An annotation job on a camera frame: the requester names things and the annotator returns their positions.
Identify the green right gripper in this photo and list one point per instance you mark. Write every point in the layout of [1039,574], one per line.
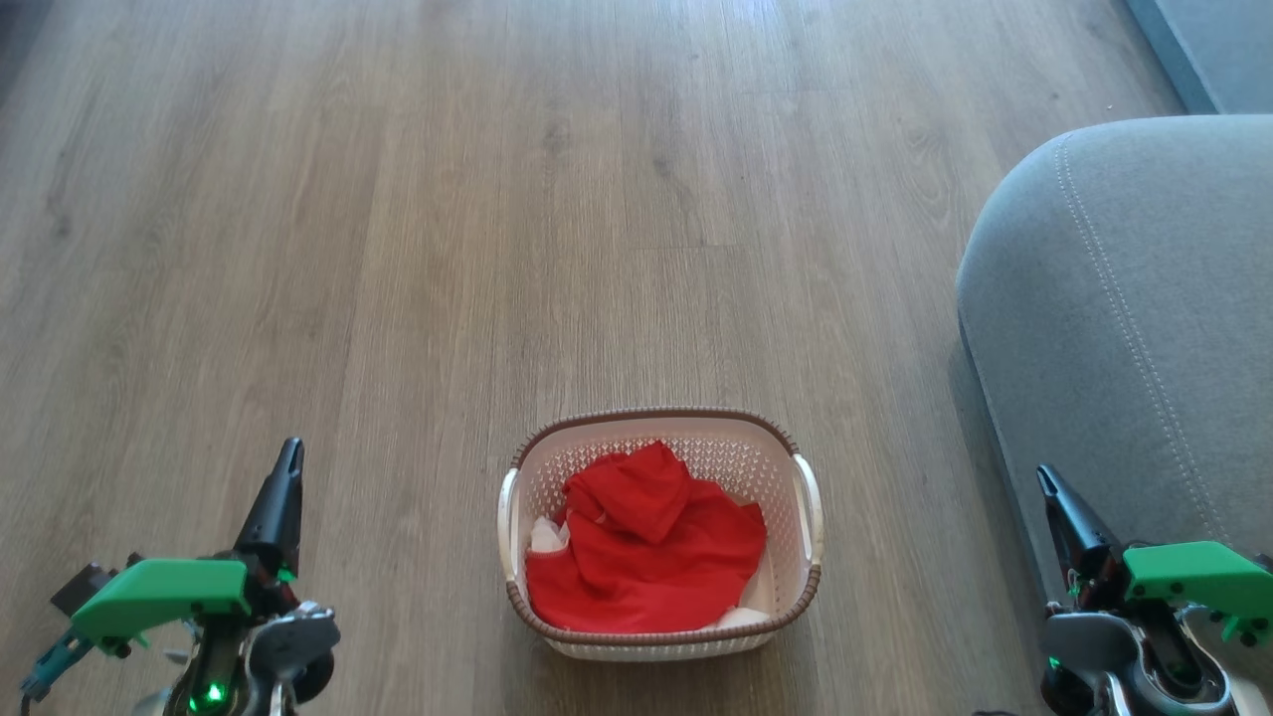
[1198,582]

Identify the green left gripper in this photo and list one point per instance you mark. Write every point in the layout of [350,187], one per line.
[159,592]

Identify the red cloth garment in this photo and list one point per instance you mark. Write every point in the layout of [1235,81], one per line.
[646,547]

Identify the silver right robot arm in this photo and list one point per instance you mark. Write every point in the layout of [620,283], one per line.
[1134,666]

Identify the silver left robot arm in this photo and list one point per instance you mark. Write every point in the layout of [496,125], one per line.
[264,656]

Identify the grey fabric sofa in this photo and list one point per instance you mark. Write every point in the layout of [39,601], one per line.
[1124,328]

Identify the white perforated laundry basket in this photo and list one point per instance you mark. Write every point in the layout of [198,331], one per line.
[766,467]

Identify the grey-blue rug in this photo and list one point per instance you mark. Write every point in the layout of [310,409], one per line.
[1223,50]

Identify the dark wrist camera box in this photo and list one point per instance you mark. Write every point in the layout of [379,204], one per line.
[82,587]

